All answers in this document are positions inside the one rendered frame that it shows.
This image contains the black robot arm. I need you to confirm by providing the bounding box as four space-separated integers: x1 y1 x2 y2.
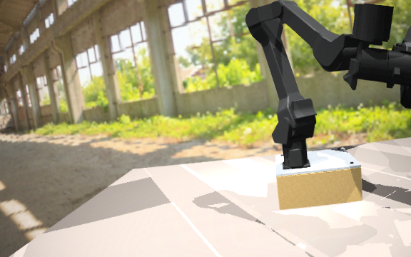
245 0 394 170

